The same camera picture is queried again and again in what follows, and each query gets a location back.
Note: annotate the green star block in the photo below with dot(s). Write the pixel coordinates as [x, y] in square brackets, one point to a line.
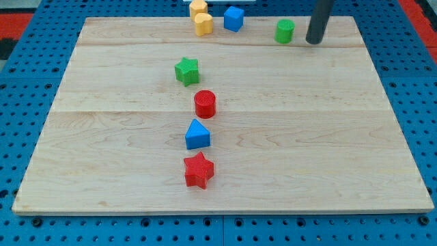
[187, 71]

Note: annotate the red star block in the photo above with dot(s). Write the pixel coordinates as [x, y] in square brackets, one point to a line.
[198, 171]

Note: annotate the blue triangle block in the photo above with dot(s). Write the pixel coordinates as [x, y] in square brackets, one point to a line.
[197, 136]

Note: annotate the red cylinder block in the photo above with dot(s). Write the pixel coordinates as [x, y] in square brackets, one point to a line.
[205, 104]

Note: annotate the wooden board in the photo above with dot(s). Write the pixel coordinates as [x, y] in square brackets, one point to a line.
[298, 129]

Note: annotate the yellow heart block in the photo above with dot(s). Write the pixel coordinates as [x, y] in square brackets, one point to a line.
[203, 24]

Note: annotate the blue cube block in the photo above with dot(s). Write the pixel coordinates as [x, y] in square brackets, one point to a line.
[233, 18]

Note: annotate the green cylinder block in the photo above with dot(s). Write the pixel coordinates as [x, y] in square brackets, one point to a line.
[284, 31]

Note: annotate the yellow hexagon block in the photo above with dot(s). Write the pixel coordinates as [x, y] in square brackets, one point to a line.
[197, 7]

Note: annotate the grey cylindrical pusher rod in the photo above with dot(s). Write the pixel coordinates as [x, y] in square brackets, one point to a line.
[318, 21]

